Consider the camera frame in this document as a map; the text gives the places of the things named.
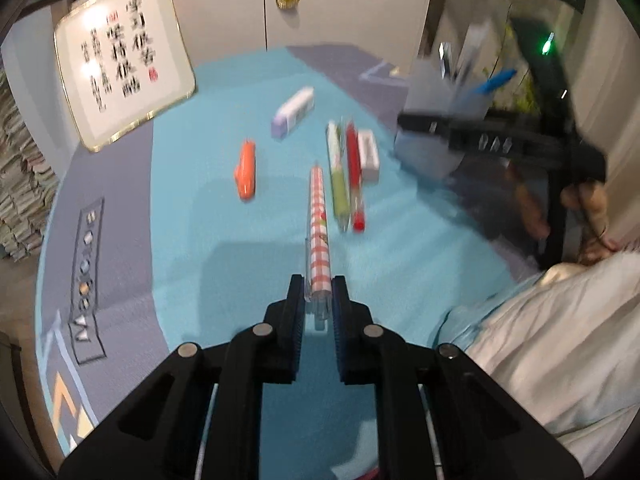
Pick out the huge pile of papers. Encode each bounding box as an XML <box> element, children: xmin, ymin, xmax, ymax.
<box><xmin>0</xmin><ymin>67</ymin><xmax>60</xmax><ymax>263</ymax></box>

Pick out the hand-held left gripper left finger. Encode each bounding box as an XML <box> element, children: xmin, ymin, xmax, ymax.
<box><xmin>59</xmin><ymin>274</ymin><xmax>307</xmax><ymax>480</ymax></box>

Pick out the person's right hand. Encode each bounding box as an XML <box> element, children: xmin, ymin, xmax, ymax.
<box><xmin>560</xmin><ymin>180</ymin><xmax>621</xmax><ymax>265</ymax></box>

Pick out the framed calligraphy sign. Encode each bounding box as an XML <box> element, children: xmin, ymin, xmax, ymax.
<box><xmin>53</xmin><ymin>0</ymin><xmax>197</xmax><ymax>153</ymax></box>

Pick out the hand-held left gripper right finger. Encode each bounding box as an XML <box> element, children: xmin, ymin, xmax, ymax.
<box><xmin>331</xmin><ymin>275</ymin><xmax>585</xmax><ymax>480</ymax></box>

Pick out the white eraser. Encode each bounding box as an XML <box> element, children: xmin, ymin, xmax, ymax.
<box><xmin>356</xmin><ymin>130</ymin><xmax>381</xmax><ymax>183</ymax></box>

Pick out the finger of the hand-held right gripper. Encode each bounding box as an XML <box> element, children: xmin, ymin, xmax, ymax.
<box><xmin>397</xmin><ymin>112</ymin><xmax>551</xmax><ymax>155</ymax></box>

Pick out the orange highlighter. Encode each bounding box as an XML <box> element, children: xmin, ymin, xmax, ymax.
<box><xmin>234</xmin><ymin>140</ymin><xmax>257</xmax><ymax>201</ymax></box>

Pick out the red white checked pen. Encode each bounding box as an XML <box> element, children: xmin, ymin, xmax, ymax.
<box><xmin>304</xmin><ymin>162</ymin><xmax>333</xmax><ymax>321</ymax></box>

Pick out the blue pen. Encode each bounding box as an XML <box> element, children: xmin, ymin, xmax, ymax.
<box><xmin>467</xmin><ymin>67</ymin><xmax>518</xmax><ymax>97</ymax></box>

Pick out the green pen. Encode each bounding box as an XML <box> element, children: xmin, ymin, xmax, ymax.
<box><xmin>325</xmin><ymin>121</ymin><xmax>352</xmax><ymax>233</ymax></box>

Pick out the white correction tape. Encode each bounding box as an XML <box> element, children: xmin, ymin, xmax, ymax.
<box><xmin>271</xmin><ymin>86</ymin><xmax>316</xmax><ymax>139</ymax></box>

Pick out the frosted plastic pen cup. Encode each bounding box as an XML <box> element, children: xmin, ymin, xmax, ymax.
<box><xmin>395</xmin><ymin>57</ymin><xmax>493</xmax><ymax>191</ymax></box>

